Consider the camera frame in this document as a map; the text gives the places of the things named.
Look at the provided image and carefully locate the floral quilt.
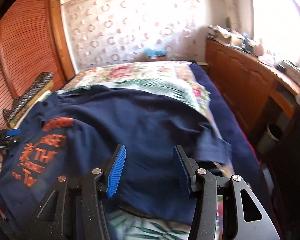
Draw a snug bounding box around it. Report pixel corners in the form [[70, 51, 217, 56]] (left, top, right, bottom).
[[62, 61, 210, 112]]

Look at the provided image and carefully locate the navy printed t-shirt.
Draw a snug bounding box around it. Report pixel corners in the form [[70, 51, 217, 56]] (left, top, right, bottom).
[[0, 86, 231, 233]]

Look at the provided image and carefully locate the navy blue bed sheet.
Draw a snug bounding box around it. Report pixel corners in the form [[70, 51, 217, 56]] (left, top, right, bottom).
[[190, 63, 275, 220]]

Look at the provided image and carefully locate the navy circle-pattern folded fabric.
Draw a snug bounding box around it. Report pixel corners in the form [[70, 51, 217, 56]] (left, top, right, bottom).
[[2, 72, 53, 128]]

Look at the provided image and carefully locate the wooden louvered wardrobe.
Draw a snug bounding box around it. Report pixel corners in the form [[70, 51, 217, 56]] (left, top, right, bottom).
[[0, 0, 75, 130]]

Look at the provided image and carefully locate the circle-pattern sheer curtain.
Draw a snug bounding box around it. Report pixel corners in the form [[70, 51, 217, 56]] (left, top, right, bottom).
[[61, 0, 226, 71]]

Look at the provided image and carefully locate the blue tissue box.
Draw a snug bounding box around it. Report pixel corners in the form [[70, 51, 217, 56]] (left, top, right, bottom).
[[145, 48, 167, 60]]

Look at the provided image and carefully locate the palm leaf blanket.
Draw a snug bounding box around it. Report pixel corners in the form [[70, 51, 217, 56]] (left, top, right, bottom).
[[48, 79, 231, 239]]

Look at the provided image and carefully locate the window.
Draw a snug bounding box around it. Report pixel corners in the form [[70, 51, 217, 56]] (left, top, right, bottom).
[[253, 0, 300, 66]]

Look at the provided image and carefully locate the long wooden cabinet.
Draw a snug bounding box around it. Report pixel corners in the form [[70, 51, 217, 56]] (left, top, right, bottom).
[[205, 40, 300, 143]]

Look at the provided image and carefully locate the cardboard box on cabinet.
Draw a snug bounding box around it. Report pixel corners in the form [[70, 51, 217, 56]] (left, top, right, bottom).
[[216, 25, 245, 46]]

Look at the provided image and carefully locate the waste bin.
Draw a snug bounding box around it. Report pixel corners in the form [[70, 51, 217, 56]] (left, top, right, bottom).
[[257, 122, 283, 154]]

